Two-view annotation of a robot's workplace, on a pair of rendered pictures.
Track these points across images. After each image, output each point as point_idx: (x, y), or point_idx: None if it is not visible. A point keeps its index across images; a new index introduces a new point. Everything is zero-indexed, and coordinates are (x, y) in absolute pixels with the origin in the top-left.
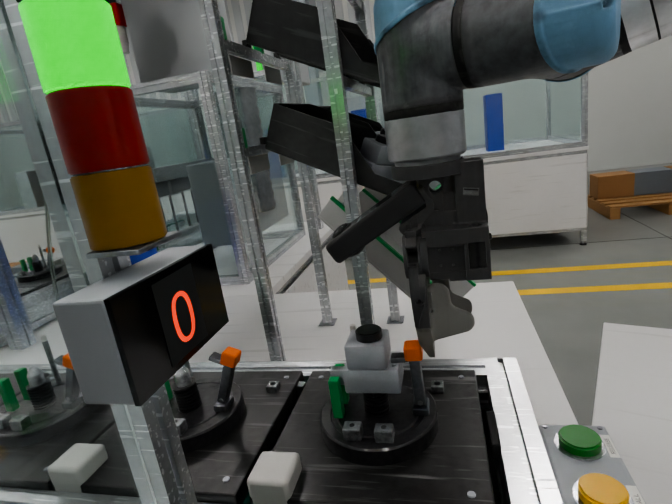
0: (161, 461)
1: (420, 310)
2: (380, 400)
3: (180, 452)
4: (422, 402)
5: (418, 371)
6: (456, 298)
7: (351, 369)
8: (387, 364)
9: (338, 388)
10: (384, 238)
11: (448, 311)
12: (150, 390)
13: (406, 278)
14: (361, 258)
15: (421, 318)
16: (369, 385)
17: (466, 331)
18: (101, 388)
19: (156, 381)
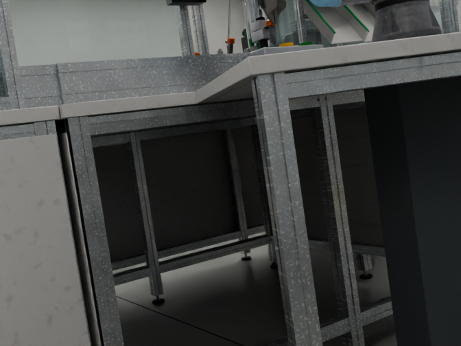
0: (184, 33)
1: (259, 0)
2: (261, 44)
3: (191, 36)
4: (272, 42)
5: (270, 30)
6: (282, 1)
7: (252, 31)
8: (261, 27)
9: (250, 41)
10: (333, 12)
11: (270, 1)
12: (175, 1)
13: (317, 20)
14: (298, 12)
15: (262, 4)
16: (256, 37)
17: (275, 7)
18: (168, 0)
19: (178, 0)
